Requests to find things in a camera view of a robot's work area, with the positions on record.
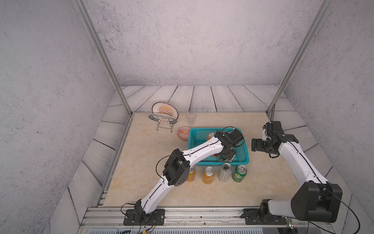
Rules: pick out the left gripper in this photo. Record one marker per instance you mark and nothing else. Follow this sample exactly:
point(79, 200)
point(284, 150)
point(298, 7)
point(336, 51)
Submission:
point(231, 156)

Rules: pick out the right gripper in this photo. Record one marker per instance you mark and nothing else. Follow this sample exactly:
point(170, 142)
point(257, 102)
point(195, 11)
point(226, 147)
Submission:
point(258, 146)

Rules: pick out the green Sprite can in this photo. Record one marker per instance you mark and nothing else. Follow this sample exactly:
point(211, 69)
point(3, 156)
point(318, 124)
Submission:
point(239, 173)

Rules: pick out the orange can front row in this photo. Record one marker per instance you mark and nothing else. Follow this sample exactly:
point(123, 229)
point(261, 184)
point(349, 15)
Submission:
point(208, 175)

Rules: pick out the orange can row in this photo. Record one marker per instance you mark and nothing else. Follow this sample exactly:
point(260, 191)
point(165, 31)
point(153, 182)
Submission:
point(208, 175)
point(210, 135)

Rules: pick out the teal plastic basket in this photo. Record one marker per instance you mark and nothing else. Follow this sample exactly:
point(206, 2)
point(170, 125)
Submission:
point(199, 136)

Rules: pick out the orange soda can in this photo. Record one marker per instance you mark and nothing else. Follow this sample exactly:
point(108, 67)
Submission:
point(192, 174)

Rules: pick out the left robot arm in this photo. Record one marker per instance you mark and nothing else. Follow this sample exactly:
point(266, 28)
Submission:
point(178, 164)

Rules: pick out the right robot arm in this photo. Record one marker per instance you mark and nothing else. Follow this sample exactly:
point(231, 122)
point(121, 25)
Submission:
point(317, 200)

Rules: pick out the orange can back row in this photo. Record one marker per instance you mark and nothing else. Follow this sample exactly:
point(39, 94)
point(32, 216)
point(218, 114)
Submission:
point(210, 135)

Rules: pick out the orange patterned bowl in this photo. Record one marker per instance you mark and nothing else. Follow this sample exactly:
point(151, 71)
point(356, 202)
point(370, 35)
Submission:
point(183, 133)

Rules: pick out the clear glass cup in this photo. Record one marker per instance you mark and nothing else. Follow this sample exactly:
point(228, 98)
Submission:
point(191, 117)

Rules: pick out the green rimmed plate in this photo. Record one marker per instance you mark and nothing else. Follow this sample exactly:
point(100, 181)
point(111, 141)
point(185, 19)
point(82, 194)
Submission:
point(162, 118)

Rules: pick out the upright sunburst plate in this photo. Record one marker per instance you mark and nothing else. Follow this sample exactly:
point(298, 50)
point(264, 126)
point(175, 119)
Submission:
point(166, 109)

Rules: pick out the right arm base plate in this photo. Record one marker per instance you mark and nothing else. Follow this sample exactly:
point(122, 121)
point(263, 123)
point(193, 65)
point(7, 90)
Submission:
point(259, 217)

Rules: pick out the metal wire plate stand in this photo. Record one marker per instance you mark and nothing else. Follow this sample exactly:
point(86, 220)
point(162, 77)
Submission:
point(165, 125)

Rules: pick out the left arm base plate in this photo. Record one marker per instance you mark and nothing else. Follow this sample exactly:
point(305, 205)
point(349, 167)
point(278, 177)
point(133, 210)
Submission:
point(136, 218)

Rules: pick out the aluminium front rail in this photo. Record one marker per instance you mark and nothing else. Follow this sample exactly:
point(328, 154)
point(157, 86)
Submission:
point(191, 220)

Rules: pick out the right aluminium frame post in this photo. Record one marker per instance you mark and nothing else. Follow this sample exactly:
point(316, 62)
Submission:
point(311, 32)

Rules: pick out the aluminium frame post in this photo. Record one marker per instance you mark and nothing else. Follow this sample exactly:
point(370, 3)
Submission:
point(311, 32)
point(101, 52)

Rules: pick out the left aluminium frame post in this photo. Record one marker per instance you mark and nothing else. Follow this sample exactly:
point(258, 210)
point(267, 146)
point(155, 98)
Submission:
point(101, 52)

